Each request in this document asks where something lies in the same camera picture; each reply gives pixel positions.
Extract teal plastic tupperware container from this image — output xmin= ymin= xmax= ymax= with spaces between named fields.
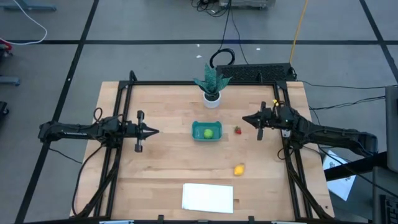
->
xmin=191 ymin=120 xmax=223 ymax=142

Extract black coiled cable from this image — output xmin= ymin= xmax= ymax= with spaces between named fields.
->
xmin=209 ymin=48 xmax=236 ymax=70

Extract white printed paper sheet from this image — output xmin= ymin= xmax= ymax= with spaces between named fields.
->
xmin=322 ymin=150 xmax=357 ymax=202

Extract black beam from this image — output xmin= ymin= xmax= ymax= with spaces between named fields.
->
xmin=325 ymin=151 xmax=389 ymax=182

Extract grey equipment cart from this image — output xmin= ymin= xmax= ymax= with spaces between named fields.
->
xmin=218 ymin=0 xmax=276 ymax=9

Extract grey stand foot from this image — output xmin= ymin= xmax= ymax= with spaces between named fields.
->
xmin=0 ymin=76 xmax=21 ymax=87

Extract snake plant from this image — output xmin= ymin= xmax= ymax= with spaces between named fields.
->
xmin=193 ymin=63 xmax=233 ymax=110

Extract black metal table frame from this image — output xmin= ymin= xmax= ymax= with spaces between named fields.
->
xmin=70 ymin=70 xmax=336 ymax=224

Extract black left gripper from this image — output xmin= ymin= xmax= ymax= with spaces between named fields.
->
xmin=123 ymin=110 xmax=160 ymax=153

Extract grey cabinet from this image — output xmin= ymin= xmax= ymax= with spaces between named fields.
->
xmin=384 ymin=85 xmax=398 ymax=174

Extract red floor equipment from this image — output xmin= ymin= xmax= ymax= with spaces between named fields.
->
xmin=0 ymin=39 xmax=13 ymax=57

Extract grey stand base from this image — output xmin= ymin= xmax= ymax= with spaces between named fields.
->
xmin=2 ymin=0 xmax=58 ymax=12

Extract black perforated computer case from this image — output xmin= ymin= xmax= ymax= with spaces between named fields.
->
xmin=216 ymin=63 xmax=297 ymax=83

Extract yellow lemon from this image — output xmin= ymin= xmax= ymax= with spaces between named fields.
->
xmin=233 ymin=163 xmax=246 ymax=177

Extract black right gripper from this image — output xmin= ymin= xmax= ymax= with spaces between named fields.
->
xmin=242 ymin=101 xmax=296 ymax=141

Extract grey machine housing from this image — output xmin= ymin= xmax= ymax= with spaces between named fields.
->
xmin=371 ymin=166 xmax=398 ymax=224

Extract yellow cable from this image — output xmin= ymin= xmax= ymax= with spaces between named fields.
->
xmin=289 ymin=0 xmax=309 ymax=64

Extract white cable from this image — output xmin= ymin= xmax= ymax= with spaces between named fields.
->
xmin=0 ymin=0 xmax=49 ymax=46

